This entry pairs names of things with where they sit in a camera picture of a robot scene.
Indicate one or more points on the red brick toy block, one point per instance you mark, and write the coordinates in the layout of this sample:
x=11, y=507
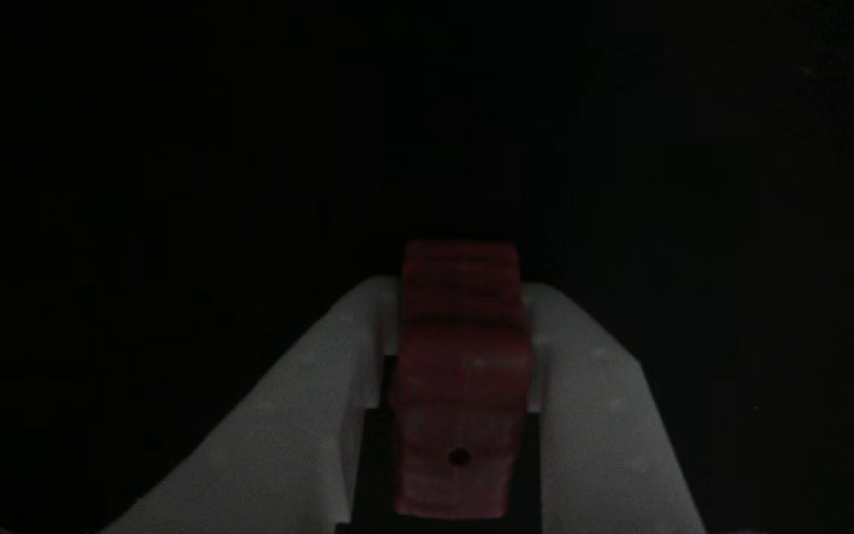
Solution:
x=460, y=371

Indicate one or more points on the black desk mat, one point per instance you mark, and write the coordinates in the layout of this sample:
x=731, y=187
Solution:
x=138, y=185

